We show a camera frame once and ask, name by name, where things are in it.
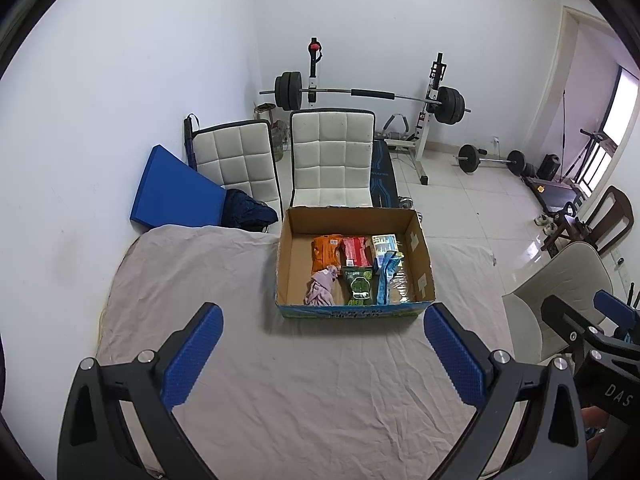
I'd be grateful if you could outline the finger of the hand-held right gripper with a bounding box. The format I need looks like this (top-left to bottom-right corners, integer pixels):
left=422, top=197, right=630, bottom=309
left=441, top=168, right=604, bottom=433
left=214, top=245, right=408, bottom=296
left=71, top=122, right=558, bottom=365
left=594, top=289, right=640, bottom=343
left=541, top=294, right=608, bottom=361

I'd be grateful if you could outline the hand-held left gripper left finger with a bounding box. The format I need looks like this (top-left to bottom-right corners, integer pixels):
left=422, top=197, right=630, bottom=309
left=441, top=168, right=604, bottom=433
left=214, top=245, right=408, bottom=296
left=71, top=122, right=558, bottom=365
left=57, top=301, right=224, bottom=480

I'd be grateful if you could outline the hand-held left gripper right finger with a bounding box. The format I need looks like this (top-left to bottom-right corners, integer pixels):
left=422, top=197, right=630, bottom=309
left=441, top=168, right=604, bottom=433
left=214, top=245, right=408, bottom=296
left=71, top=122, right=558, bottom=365
left=423, top=302, right=590, bottom=480

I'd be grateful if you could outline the long blue packet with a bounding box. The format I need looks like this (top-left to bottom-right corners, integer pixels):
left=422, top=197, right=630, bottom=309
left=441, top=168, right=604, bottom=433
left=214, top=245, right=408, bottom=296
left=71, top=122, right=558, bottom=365
left=375, top=251, right=405, bottom=306

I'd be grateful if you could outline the green wet wipes packet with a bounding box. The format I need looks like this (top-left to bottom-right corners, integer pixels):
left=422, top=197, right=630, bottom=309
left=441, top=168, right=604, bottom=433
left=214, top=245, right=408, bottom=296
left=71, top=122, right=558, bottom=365
left=342, top=266, right=376, bottom=307

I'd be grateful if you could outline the white blue tissue pack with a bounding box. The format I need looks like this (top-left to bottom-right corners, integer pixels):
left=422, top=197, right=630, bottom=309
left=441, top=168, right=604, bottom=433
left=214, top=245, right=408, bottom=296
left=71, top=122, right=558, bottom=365
left=371, top=233, right=401, bottom=261

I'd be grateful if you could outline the cardboard box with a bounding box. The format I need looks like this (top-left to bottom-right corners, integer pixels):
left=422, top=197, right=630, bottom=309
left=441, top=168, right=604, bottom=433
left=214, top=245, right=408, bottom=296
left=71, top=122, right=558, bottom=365
left=274, top=205, right=437, bottom=321

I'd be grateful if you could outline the purple cloth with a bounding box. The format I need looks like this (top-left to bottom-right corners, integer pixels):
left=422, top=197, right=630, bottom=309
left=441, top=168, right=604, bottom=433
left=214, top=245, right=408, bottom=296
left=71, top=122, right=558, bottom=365
left=302, top=266, right=341, bottom=307

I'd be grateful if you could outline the red snack packet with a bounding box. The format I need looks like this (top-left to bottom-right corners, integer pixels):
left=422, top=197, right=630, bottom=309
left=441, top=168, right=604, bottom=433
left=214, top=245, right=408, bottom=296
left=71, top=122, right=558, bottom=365
left=340, top=236, right=373, bottom=268

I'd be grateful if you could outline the orange snack packet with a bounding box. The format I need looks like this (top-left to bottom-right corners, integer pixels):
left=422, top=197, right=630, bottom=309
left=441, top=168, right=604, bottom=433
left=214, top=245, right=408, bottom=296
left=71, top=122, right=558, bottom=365
left=311, top=234, right=346, bottom=273

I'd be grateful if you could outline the person's right hand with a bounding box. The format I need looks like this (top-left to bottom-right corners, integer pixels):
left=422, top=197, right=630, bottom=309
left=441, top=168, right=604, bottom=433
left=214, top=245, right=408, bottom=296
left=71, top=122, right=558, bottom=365
left=581, top=406, right=608, bottom=461

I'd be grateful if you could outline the grey plastic chair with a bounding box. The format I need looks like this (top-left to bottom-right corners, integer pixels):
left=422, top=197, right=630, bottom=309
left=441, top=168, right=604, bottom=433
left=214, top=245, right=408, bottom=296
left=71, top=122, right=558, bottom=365
left=501, top=241, right=621, bottom=366

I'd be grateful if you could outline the clear plastic wrap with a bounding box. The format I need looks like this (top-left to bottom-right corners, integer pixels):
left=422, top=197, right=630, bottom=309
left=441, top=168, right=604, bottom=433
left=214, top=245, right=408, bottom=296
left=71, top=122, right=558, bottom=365
left=390, top=267, right=416, bottom=303

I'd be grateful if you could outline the brown wooden chair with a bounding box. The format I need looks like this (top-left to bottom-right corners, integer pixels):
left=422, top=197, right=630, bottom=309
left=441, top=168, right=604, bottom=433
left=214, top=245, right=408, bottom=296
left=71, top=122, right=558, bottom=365
left=540, top=185, right=635, bottom=256

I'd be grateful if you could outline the black treadmill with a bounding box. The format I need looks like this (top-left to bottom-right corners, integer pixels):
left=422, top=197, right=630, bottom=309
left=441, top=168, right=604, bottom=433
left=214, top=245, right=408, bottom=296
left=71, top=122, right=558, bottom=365
left=522, top=129, right=616, bottom=213

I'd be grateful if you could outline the grey bed sheet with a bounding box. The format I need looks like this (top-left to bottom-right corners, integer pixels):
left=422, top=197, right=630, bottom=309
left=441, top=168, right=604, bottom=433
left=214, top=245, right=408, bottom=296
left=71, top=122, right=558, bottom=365
left=94, top=225, right=531, bottom=480

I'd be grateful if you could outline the black speaker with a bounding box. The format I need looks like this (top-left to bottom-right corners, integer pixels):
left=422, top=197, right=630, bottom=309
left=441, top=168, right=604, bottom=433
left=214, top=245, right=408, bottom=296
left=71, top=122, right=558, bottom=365
left=537, top=154, right=560, bottom=182

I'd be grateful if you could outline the dark blue bag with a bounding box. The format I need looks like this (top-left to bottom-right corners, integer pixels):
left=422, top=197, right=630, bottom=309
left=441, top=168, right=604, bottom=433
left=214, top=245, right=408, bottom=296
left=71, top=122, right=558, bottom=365
left=222, top=188, right=278, bottom=233

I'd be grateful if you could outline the blue foam mat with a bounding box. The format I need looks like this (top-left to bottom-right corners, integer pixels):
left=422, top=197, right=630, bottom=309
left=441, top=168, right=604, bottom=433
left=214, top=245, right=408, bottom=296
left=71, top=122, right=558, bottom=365
left=130, top=145, right=228, bottom=229

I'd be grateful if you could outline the short black barbell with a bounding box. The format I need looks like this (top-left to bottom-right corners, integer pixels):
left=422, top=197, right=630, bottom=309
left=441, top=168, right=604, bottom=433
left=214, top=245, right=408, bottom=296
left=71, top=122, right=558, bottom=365
left=454, top=143, right=527, bottom=177

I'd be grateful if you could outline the thin black pole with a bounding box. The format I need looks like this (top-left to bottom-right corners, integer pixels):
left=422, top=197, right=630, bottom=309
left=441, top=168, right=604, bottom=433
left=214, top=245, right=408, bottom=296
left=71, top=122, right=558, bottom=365
left=559, top=89, right=568, bottom=176

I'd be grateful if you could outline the black blue workout bench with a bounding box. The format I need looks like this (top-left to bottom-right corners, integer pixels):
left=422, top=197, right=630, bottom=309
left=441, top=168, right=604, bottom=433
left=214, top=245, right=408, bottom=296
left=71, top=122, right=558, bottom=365
left=371, top=137, right=401, bottom=209

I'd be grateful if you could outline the white padded chair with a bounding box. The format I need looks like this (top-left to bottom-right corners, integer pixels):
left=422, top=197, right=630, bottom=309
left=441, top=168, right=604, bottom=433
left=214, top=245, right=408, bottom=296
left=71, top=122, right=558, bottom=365
left=289, top=109, right=376, bottom=209
left=191, top=119, right=283, bottom=211

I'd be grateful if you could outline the bright window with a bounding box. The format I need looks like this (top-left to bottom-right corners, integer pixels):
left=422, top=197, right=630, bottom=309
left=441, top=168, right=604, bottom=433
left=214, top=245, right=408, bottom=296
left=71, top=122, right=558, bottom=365
left=600, top=65, right=640, bottom=146

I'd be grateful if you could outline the white weight rack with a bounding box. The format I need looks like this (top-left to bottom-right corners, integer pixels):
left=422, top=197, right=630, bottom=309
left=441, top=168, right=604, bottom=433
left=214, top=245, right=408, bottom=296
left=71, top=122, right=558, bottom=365
left=305, top=37, right=448, bottom=186

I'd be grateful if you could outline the dark blue rolled rod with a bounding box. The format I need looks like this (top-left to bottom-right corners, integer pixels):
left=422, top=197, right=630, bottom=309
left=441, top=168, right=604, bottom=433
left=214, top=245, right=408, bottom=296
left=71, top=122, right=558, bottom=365
left=182, top=114, right=201, bottom=168

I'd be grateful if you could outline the long black barbell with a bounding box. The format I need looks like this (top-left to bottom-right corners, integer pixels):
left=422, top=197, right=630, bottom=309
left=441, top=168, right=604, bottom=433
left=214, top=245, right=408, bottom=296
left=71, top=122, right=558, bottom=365
left=259, top=71, right=472, bottom=126

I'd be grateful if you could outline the grey sit-up frame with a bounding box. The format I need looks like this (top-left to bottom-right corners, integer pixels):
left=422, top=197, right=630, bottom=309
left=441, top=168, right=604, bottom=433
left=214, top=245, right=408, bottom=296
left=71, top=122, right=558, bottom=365
left=382, top=112, right=417, bottom=143

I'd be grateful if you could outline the cream door frame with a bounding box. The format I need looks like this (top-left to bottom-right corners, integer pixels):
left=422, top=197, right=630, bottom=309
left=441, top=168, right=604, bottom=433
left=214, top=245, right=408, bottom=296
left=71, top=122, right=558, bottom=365
left=542, top=5, right=640, bottom=196

